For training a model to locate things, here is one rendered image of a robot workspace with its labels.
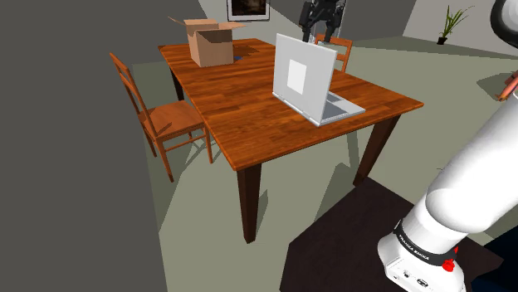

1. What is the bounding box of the framed dark wall picture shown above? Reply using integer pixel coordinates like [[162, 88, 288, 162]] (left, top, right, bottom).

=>
[[226, 0, 271, 22]]

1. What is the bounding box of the dark robot stand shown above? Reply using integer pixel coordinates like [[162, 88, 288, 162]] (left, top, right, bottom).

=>
[[279, 177, 506, 292]]

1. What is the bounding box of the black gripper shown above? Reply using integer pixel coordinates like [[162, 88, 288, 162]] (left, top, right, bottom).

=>
[[299, 0, 346, 44]]

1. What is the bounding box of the green potted plant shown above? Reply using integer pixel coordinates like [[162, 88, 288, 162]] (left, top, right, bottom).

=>
[[435, 4, 476, 46]]

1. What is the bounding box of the brown wooden table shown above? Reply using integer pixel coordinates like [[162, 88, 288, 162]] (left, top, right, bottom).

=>
[[157, 37, 426, 245]]

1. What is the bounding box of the orange wooden chair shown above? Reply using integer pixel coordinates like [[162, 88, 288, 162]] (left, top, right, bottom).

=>
[[314, 32, 354, 74], [109, 51, 215, 183], [496, 70, 518, 103]]

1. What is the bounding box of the open cardboard box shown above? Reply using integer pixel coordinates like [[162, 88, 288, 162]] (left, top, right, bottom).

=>
[[168, 16, 247, 69]]

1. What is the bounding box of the open silver laptop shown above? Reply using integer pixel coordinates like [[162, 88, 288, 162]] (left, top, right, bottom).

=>
[[271, 32, 367, 128]]

